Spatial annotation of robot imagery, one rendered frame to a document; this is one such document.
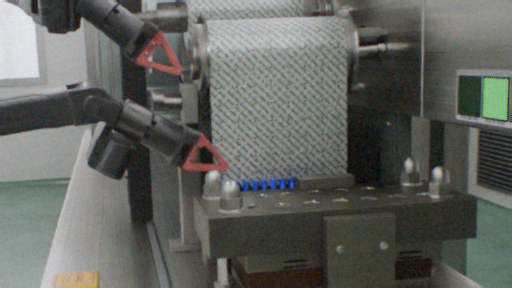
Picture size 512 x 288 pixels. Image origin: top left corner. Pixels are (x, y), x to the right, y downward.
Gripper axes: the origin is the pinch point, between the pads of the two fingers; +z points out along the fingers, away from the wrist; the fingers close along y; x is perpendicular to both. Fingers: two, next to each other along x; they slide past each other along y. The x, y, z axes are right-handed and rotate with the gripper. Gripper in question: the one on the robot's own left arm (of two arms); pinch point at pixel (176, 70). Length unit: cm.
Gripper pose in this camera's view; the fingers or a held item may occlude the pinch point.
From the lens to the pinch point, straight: 113.8
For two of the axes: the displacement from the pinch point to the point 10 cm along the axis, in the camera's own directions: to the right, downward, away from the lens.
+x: 6.1, -7.9, -0.2
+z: 7.9, 6.0, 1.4
